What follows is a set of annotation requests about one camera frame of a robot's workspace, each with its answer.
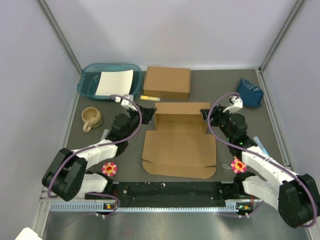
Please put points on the white object bottom corner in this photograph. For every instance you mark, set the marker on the white object bottom corner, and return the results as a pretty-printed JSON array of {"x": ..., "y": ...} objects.
[{"x": 28, "y": 234}]

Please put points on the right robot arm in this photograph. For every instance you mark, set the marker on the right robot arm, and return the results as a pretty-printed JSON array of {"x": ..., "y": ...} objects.
[{"x": 294, "y": 196}]

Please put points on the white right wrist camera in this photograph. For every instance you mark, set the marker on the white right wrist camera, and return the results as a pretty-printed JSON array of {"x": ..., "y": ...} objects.
[{"x": 235, "y": 104}]

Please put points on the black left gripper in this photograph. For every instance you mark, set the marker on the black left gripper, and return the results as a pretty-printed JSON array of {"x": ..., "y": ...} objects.
[{"x": 147, "y": 114}]

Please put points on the pink flower toy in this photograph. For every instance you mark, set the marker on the pink flower toy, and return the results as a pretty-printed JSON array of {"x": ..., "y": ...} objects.
[
  {"x": 109, "y": 169},
  {"x": 238, "y": 166}
]

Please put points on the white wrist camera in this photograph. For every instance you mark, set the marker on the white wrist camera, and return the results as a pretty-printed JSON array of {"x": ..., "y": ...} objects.
[
  {"x": 235, "y": 104},
  {"x": 126, "y": 102}
]

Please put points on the brown cardboard box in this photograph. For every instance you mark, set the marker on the brown cardboard box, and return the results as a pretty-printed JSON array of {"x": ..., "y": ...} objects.
[
  {"x": 167, "y": 82},
  {"x": 180, "y": 146}
]

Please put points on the yellow white marker pen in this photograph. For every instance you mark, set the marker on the yellow white marker pen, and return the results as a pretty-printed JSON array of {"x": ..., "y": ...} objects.
[{"x": 150, "y": 98}]

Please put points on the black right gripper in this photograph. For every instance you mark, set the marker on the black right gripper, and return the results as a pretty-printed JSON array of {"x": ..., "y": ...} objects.
[{"x": 216, "y": 113}]

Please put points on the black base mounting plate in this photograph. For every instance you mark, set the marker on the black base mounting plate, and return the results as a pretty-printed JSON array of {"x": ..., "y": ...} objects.
[{"x": 177, "y": 194}]

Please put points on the grey slotted cable duct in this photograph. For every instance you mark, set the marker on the grey slotted cable duct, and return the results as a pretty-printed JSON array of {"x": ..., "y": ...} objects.
[{"x": 100, "y": 207}]

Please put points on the pink flower toy left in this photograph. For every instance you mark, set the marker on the pink flower toy left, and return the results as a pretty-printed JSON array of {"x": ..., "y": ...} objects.
[{"x": 109, "y": 169}]

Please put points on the folded brown cardboard box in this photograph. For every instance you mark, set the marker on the folded brown cardboard box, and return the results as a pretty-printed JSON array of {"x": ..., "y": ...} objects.
[{"x": 167, "y": 82}]

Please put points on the dark blue crumpled bag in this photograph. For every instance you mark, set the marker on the dark blue crumpled bag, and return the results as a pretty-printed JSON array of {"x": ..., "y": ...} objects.
[{"x": 250, "y": 93}]

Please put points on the teal plastic bin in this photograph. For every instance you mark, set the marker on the teal plastic bin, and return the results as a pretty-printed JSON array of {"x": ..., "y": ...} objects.
[{"x": 90, "y": 76}]

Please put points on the beige ceramic mug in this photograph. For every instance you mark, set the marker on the beige ceramic mug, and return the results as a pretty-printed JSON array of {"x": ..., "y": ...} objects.
[{"x": 92, "y": 118}]

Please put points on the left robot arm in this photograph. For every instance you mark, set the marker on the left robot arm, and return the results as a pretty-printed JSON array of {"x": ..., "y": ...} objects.
[{"x": 68, "y": 176}]

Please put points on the grey orange marker pen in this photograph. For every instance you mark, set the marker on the grey orange marker pen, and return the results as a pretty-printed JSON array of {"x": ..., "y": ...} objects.
[{"x": 104, "y": 134}]

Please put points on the pink flower toy right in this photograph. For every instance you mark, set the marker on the pink flower toy right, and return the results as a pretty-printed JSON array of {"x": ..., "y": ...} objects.
[{"x": 238, "y": 166}]

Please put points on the white paper sheet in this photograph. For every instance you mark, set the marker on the white paper sheet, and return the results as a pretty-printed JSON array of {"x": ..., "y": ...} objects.
[{"x": 115, "y": 83}]

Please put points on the light blue pen right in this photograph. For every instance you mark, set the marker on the light blue pen right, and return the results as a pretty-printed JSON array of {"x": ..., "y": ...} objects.
[{"x": 260, "y": 145}]

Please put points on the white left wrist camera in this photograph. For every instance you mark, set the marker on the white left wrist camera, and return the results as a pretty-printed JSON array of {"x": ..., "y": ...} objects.
[{"x": 126, "y": 102}]

